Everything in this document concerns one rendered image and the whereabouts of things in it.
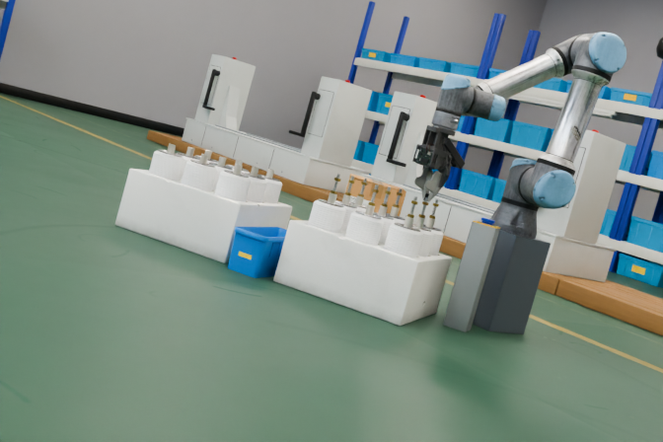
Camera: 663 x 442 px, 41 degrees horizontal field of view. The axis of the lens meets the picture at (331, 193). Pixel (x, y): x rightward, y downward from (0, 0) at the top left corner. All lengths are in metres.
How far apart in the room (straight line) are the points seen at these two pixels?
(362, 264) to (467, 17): 9.61
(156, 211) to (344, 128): 3.34
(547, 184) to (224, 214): 0.93
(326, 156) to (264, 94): 4.12
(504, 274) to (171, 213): 1.01
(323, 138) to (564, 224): 1.95
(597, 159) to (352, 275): 2.35
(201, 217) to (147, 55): 6.55
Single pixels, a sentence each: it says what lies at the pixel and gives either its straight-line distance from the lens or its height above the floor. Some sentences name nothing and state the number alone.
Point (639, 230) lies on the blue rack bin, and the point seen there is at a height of 0.37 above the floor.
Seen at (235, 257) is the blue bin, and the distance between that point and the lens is 2.50.
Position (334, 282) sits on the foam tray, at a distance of 2.44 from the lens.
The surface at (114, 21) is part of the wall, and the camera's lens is 8.91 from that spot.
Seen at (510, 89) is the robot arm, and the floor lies 0.72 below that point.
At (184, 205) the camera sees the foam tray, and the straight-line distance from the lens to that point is 2.64.
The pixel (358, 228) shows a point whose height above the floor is 0.21.
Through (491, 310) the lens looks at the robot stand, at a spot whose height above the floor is 0.06.
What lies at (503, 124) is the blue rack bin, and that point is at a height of 0.95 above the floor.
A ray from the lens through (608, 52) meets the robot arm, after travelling 2.69.
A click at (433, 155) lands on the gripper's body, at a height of 0.46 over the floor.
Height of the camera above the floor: 0.44
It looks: 4 degrees down
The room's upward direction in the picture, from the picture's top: 16 degrees clockwise
